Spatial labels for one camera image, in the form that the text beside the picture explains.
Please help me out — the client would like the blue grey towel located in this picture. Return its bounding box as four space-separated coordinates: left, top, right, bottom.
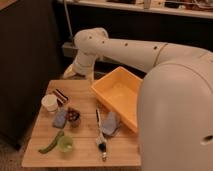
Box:
101 112 120 136

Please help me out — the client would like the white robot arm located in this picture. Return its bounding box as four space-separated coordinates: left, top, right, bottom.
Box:
64 28 213 171

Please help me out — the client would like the white paper cup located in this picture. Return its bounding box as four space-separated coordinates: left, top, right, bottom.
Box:
41 94 58 112

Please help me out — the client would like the dark patterned cup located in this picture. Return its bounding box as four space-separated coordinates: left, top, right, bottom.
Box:
66 107 80 128

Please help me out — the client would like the green plastic cup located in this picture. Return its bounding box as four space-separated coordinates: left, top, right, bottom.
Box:
58 136 73 153

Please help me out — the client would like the striped brown chocolate block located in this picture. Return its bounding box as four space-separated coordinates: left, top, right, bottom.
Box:
53 89 69 105

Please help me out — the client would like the metal pole stand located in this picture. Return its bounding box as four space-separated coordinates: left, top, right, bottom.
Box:
63 0 74 44

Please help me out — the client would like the orange plastic bin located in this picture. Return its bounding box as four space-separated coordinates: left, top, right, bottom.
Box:
91 67 143 133

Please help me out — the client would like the green bean pod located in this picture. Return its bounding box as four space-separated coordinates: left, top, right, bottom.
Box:
38 130 64 154

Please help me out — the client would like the low wooden shelf rail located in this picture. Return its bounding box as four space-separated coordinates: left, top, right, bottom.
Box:
62 42 78 58

